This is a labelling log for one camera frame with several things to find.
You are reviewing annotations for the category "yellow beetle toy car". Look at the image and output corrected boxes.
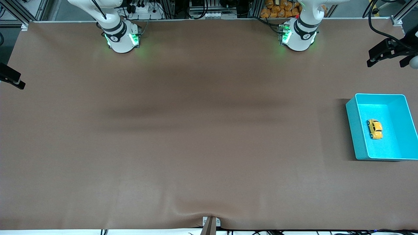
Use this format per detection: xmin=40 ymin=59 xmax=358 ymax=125
xmin=366 ymin=119 xmax=383 ymax=140

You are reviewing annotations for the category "turquoise plastic bin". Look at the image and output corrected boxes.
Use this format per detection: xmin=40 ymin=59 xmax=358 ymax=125
xmin=345 ymin=93 xmax=418 ymax=161

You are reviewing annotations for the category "bag of orange items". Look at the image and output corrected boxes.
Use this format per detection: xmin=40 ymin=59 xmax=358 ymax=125
xmin=260 ymin=0 xmax=302 ymax=19

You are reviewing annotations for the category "white power strip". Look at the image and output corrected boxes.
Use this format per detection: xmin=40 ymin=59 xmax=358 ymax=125
xmin=125 ymin=3 xmax=164 ymax=20

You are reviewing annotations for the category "brown table mat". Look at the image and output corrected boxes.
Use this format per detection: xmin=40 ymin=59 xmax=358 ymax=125
xmin=0 ymin=19 xmax=418 ymax=231

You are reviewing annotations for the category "aluminium frame profile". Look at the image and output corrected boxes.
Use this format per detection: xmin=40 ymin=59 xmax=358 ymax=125
xmin=390 ymin=0 xmax=418 ymax=26
xmin=0 ymin=0 xmax=50 ymax=31

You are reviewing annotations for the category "metal table clamp bracket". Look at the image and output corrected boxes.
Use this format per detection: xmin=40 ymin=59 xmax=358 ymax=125
xmin=202 ymin=216 xmax=221 ymax=235

